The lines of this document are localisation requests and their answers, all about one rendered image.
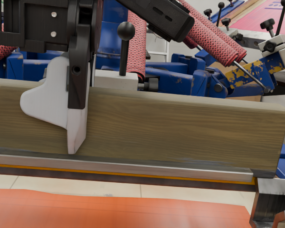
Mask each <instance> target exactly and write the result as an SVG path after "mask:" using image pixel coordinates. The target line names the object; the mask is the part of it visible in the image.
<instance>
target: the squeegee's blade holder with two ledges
mask: <svg viewBox="0 0 285 228"><path fill-rule="evenodd" d="M0 164H1V165H13V166H31V167H44V168H57V169H69V170H82V171H100V172H113V173H126V174H139V175H151V176H169V177H182V178H195V179H207V180H220V181H238V182H252V177H253V172H252V171H251V170H250V169H249V168H245V167H232V166H215V165H203V164H191V163H178V162H166V161H149V160H137V159H125V158H112V157H95V156H83V155H71V154H59V153H47V152H29V151H17V150H5V149H0Z"/></svg>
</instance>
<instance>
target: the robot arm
mask: <svg viewBox="0 0 285 228"><path fill-rule="evenodd" d="M115 1H117V2H118V3H120V4H121V5H123V6H124V7H125V8H127V9H128V10H130V11H132V12H133V13H134V14H136V15H137V16H138V17H140V18H141V19H143V20H145V21H146V22H147V23H148V26H147V28H149V29H150V30H152V31H153V33H154V35H155V36H156V37H158V38H161V39H165V40H166V41H168V42H170V41H171V40H173V41H176V42H178V43H181V42H182V41H183V40H184V39H185V37H186V36H187V34H188V33H189V31H190V30H191V29H192V27H193V26H194V24H195V19H194V18H193V17H192V16H190V15H189V12H190V11H189V10H188V9H187V8H186V7H184V6H183V4H182V3H181V2H179V1H177V0H115ZM3 6H4V31H2V13H1V0H0V45H4V46H10V47H17V48H20V51H23V52H36V53H46V52H47V50H52V51H61V52H63V53H62V54H61V55H60V56H59V57H55V58H53V59H52V60H51V61H50V62H49V64H48V66H47V75H46V78H44V79H42V80H40V81H39V82H44V84H42V85H41V86H38V87H36V88H33V89H30V90H28V91H25V92H24V93H23V94H22V95H21V98H20V107H21V109H22V111H23V112H24V113H25V114H27V115H29V116H31V117H34V118H37V119H40V120H43V121H46V122H49V123H52V124H54V125H57V126H60V127H63V128H65V129H66V130H67V146H68V154H75V153H76V151H77V150H78V148H79V147H80V145H81V144H82V143H83V141H84V139H85V138H86V123H87V113H88V95H89V87H90V86H92V87H94V81H95V67H96V55H97V50H98V49H99V45H100V36H101V25H102V7H103V2H102V0H3ZM67 85H69V86H68V91H67Z"/></svg>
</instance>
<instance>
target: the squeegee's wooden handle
mask: <svg viewBox="0 0 285 228"><path fill-rule="evenodd" d="M42 84H44V82H37V81H23V80H12V79H2V78H0V149H5V150H17V151H29V152H47V153H59V154H68V146H67V130H66V129H65V128H63V127H60V126H57V125H54V124H52V123H49V122H46V121H43V120H40V119H37V118H34V117H31V116H29V115H27V114H25V113H24V112H23V111H22V109H21V107H20V98H21V95H22V94H23V93H24V92H25V91H28V90H30V89H33V88H36V87H38V86H41V85H42ZM284 138H285V107H284V106H282V105H280V104H276V103H266V102H255V101H245V100H231V99H221V98H211V97H201V96H191V95H177V94H167V93H156V92H146V91H136V90H122V89H112V88H102V87H92V86H90V87H89V95H88V113H87V123H86V138H85V139H84V141H83V143H82V144H81V145H80V147H79V148H78V150H77V151H76V153H75V154H73V155H83V156H95V157H112V158H125V159H137V160H149V161H161V162H178V163H191V164H203V165H215V166H232V167H245V168H249V169H250V170H251V171H252V172H253V177H264V178H274V177H275V175H276V170H277V166H278V162H279V158H280V153H281V150H282V145H283V141H284Z"/></svg>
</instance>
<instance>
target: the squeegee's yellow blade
mask: <svg viewBox="0 0 285 228"><path fill-rule="evenodd" d="M0 166H1V167H14V168H27V169H40V170H52V171H71V172H84V173H96V174H109V175H122V176H140V177H153V178H166V179H179V180H191V181H209V182H222V183H235V184H248V185H255V181H254V179H255V178H257V177H252V182H238V181H226V180H207V179H195V178H182V177H169V176H151V175H139V174H126V173H113V172H100V171H82V170H69V169H57V168H44V167H31V166H13V165H1V164H0Z"/></svg>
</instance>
